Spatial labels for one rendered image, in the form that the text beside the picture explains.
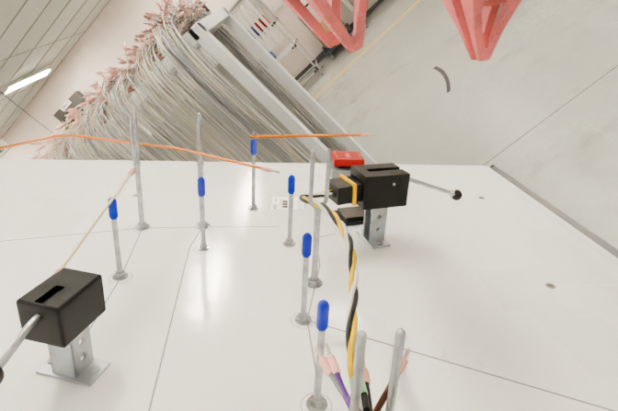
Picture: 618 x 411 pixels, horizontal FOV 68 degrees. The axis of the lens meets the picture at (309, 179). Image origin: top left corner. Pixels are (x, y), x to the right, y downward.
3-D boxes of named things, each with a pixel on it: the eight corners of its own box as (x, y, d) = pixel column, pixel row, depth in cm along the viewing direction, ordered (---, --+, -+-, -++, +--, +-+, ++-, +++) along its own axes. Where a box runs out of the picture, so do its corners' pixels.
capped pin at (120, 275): (128, 271, 47) (120, 193, 44) (128, 279, 46) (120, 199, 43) (112, 273, 47) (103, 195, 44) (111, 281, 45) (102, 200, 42)
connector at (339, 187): (373, 199, 53) (374, 182, 52) (336, 205, 51) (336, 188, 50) (360, 189, 55) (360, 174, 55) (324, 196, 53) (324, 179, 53)
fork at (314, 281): (319, 277, 48) (327, 145, 43) (326, 287, 46) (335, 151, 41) (302, 279, 47) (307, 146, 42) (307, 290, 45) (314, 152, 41)
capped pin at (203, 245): (201, 244, 53) (199, 174, 50) (212, 246, 53) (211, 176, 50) (194, 249, 52) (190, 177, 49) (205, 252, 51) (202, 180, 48)
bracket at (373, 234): (390, 246, 55) (394, 208, 53) (371, 248, 54) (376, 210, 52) (372, 229, 59) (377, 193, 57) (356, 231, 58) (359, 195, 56)
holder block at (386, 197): (406, 206, 54) (410, 174, 52) (362, 211, 52) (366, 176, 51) (389, 192, 57) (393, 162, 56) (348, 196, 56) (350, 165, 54)
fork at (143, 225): (137, 223, 57) (126, 111, 52) (152, 223, 57) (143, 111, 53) (132, 231, 55) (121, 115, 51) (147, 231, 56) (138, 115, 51)
